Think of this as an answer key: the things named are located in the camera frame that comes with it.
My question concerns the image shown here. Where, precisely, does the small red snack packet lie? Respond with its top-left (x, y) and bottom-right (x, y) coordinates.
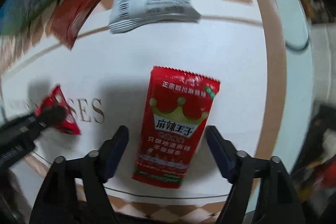
top-left (34, 85), bottom-right (80, 135)

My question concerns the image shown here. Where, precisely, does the red crown spicy strip packet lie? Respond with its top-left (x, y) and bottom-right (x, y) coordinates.
top-left (132, 66), bottom-right (221, 189)

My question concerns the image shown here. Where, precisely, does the dark red snack packet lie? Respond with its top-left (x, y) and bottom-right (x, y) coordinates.
top-left (50, 0), bottom-right (101, 50)

